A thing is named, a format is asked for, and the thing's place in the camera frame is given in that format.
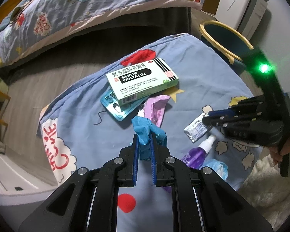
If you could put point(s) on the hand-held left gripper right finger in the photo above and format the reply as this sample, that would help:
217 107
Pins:
152 159

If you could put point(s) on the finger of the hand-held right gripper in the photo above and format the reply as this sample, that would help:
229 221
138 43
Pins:
212 121
220 113

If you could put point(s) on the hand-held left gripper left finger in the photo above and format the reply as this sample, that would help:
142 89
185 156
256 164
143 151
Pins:
135 159

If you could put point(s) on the silver printed sachet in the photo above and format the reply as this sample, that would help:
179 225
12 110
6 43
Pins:
195 130

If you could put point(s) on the blue glove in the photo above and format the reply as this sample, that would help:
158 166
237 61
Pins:
145 130

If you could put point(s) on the yellow rimmed teal trash bin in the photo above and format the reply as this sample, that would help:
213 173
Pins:
222 38

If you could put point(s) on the green white medicine box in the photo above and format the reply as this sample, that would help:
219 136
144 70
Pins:
140 79

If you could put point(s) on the purple spray bottle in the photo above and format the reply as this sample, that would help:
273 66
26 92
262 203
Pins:
193 156

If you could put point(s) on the blue face mask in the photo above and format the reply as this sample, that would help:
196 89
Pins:
215 168

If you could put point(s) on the pink plastic wrapper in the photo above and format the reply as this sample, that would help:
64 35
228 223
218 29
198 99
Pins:
157 108

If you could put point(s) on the teal blister pack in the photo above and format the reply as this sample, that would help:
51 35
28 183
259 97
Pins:
113 107

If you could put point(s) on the white air purifier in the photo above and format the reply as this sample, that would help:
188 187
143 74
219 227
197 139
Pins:
232 7

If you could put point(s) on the white plastic appliance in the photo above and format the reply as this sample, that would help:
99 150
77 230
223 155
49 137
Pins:
14 174

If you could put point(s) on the wooden stool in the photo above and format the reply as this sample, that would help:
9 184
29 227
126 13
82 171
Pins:
0 96

